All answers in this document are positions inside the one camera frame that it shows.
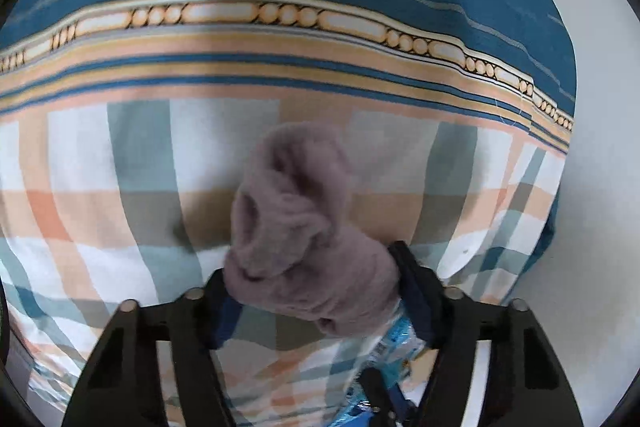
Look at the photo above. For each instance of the blue snack packet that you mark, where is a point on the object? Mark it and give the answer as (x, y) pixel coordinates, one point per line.
(391, 356)

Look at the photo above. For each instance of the purple knitted sock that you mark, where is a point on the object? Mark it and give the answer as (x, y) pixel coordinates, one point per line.
(293, 250)

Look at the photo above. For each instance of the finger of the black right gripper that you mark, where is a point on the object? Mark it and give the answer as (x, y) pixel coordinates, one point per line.
(383, 413)

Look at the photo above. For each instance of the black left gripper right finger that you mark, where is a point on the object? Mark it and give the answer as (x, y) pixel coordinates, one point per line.
(446, 324)

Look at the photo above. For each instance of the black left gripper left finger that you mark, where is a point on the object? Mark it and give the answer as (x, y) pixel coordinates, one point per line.
(193, 322)

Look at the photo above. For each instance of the plaid checkered table cloth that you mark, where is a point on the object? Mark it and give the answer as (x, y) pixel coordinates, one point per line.
(126, 126)

